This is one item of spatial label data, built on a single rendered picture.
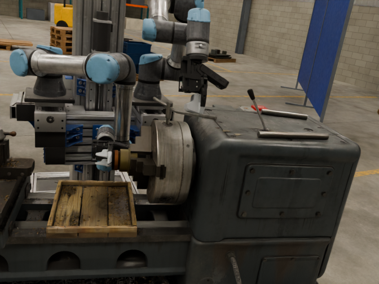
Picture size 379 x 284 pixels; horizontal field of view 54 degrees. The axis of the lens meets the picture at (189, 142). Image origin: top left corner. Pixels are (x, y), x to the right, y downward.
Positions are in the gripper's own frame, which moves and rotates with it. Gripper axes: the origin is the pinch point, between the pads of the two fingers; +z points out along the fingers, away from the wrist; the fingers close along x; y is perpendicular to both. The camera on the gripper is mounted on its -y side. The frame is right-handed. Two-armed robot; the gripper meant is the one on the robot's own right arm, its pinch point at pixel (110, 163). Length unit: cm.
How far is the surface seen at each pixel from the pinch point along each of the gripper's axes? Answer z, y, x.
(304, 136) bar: 12, -67, 17
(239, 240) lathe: 17, -47, -23
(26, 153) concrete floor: -262, 84, -104
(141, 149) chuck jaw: -4.5, -11.3, 3.8
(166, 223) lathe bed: 4.2, -21.8, -23.0
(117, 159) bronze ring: 0.1, -2.3, 1.4
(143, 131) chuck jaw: -9.3, -11.9, 9.6
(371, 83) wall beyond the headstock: -894, -789, -92
